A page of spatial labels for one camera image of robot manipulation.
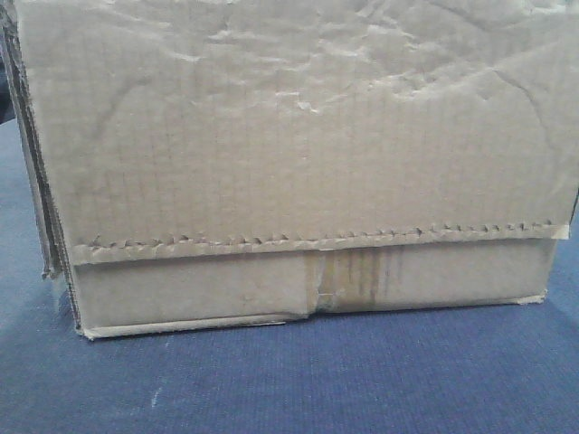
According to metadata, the plain brown cardboard box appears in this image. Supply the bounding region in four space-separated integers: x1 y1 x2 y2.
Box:
1 1 578 339

